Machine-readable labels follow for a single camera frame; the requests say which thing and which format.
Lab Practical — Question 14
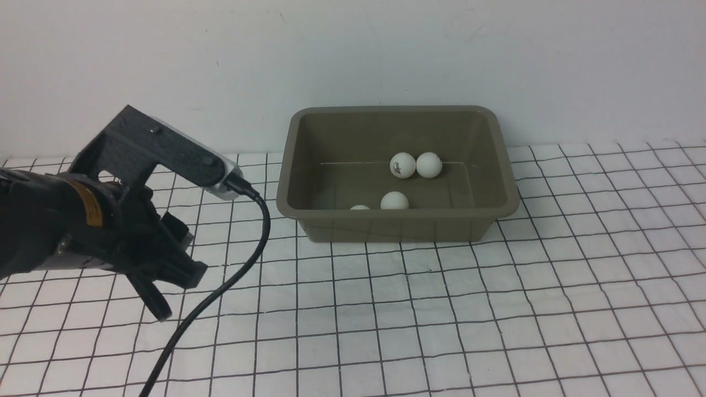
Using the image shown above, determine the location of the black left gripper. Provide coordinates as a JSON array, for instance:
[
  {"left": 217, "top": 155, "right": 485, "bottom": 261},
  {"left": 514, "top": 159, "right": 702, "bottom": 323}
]
[{"left": 55, "top": 179, "right": 207, "bottom": 322}]

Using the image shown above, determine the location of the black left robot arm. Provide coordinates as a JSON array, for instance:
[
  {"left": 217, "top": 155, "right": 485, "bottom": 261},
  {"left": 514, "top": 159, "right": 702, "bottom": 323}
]
[{"left": 1, "top": 168, "right": 207, "bottom": 321}]

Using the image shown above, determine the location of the olive green plastic bin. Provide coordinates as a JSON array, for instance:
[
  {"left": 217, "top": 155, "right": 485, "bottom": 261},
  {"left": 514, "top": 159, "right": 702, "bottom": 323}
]
[{"left": 276, "top": 105, "right": 520, "bottom": 242}]

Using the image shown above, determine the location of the white grid-pattern tablecloth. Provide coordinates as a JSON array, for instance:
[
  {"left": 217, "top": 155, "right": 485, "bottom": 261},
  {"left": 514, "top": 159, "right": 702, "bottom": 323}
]
[{"left": 1, "top": 139, "right": 705, "bottom": 396}]

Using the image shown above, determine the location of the black camera cable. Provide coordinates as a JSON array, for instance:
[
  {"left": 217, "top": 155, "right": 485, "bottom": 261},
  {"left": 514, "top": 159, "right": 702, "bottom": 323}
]
[{"left": 138, "top": 174, "right": 271, "bottom": 397}]

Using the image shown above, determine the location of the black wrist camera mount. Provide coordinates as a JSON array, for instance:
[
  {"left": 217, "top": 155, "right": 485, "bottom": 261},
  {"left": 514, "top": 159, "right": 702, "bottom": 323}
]
[{"left": 69, "top": 105, "right": 254, "bottom": 202}]

